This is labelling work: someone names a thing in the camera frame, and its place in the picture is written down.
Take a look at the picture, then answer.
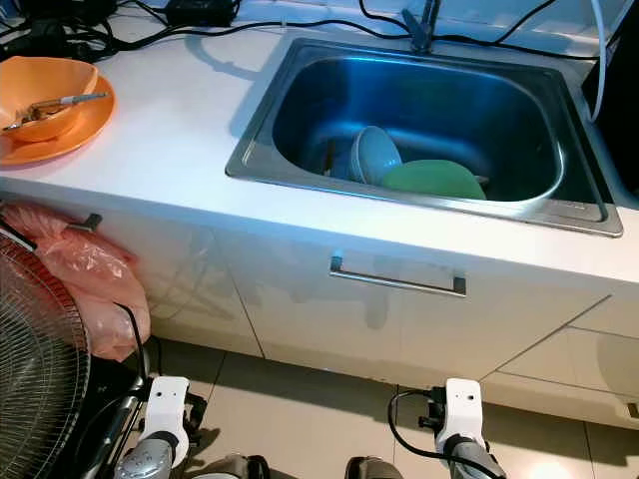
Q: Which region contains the light green plate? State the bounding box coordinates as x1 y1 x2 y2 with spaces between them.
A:
379 158 489 202

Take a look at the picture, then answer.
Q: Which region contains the white ceramic bowl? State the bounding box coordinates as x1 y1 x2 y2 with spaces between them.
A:
348 125 403 187

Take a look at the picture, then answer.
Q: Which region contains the white kitchen cabinet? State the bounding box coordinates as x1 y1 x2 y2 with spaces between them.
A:
100 205 639 420

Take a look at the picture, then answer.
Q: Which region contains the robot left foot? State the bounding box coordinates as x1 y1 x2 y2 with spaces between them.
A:
198 454 273 479

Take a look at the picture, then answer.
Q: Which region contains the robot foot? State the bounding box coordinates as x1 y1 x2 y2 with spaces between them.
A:
198 454 273 479
344 456 402 479

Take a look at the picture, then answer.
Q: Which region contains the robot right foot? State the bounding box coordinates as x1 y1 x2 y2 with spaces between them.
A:
344 456 402 479

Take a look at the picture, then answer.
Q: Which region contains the metal standing fan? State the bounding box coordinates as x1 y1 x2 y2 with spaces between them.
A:
0 225 99 479

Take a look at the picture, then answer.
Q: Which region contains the red plastic bag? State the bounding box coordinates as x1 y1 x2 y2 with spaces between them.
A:
25 200 153 362

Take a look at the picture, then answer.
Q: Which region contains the black cabinet hook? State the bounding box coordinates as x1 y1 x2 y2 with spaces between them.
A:
72 212 105 234

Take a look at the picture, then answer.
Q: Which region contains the orange plate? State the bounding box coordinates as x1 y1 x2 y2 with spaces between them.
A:
0 75 117 167

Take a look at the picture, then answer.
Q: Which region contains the stainless steel sink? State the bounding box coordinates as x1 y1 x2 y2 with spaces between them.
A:
225 37 626 239

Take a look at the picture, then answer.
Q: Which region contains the orange bowl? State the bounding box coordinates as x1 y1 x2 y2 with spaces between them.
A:
0 56 102 144

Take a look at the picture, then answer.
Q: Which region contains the chrome faucet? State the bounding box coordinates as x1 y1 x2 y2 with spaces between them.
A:
399 0 443 54

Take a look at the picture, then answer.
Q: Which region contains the black countertop appliance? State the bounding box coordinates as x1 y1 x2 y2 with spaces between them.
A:
584 0 639 131

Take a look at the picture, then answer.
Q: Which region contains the black power adapter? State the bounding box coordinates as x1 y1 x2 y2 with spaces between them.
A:
165 0 241 27

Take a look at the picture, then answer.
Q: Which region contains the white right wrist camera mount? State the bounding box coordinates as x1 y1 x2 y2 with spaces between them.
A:
442 377 486 452

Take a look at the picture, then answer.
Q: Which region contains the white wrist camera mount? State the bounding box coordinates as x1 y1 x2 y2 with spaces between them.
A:
442 377 486 452
138 375 191 447

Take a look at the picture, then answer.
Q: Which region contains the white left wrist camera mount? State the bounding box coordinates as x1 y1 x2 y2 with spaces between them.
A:
138 375 191 447

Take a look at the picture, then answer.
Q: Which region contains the metal cabinet handle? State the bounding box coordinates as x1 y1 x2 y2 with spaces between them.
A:
327 254 468 298

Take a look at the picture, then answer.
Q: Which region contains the gold fork white handle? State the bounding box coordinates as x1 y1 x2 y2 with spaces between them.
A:
4 91 111 132

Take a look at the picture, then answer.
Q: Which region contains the white hose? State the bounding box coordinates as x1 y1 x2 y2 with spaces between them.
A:
589 0 610 123

